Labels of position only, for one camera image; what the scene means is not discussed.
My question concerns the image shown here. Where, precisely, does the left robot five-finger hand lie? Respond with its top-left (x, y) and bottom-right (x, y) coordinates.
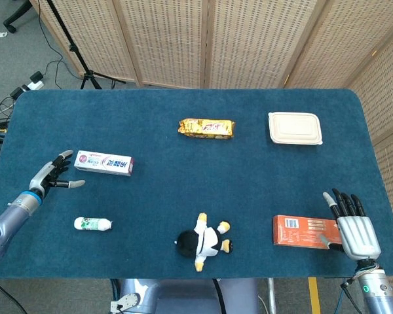
top-left (29, 149), bottom-right (86, 199)

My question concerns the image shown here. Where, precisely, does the golden biscuit packet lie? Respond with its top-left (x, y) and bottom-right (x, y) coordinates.
top-left (178, 118), bottom-right (236, 141)

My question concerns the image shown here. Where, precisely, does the metal table leg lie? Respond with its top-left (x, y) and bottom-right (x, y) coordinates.
top-left (267, 277), bottom-right (278, 314)

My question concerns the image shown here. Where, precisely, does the white plastic bottle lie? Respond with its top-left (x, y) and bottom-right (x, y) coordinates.
top-left (73, 217), bottom-right (113, 232)

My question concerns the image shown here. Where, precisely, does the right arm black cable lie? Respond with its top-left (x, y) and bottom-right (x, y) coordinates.
top-left (339, 276), bottom-right (360, 314)

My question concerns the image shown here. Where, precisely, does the blue felt table cover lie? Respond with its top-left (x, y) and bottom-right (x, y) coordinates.
top-left (0, 88), bottom-right (393, 279)

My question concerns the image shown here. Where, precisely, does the grey robot torso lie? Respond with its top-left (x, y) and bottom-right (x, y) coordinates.
top-left (110, 277), bottom-right (259, 314)

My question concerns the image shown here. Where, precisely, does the beige lidded food container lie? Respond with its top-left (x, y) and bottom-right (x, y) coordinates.
top-left (267, 111), bottom-right (324, 145)

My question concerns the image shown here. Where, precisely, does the penguin plush toy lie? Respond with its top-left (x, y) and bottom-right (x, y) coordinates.
top-left (174, 213), bottom-right (234, 272)

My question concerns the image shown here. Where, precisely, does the white power strip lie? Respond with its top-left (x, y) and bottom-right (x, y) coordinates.
top-left (21, 80), bottom-right (43, 92)

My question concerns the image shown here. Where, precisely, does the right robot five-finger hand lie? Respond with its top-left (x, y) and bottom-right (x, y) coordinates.
top-left (318, 188), bottom-right (383, 261)

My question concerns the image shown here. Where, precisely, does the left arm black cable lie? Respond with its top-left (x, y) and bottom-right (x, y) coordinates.
top-left (0, 272), bottom-right (28, 314)

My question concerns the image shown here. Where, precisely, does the black office chair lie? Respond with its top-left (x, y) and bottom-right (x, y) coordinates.
top-left (3, 0), bottom-right (32, 33)

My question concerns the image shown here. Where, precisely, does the white toothpaste box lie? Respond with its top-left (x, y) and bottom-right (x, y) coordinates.
top-left (73, 150), bottom-right (135, 177)

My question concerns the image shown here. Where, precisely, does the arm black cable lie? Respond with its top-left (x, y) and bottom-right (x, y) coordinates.
top-left (339, 276), bottom-right (360, 314)
top-left (0, 272), bottom-right (28, 314)

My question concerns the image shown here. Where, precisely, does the black tripod stand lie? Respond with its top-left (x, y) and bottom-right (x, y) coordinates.
top-left (45, 0), bottom-right (127, 90)

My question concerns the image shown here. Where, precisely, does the orange cardboard box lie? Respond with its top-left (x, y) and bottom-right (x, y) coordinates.
top-left (272, 215), bottom-right (343, 250)

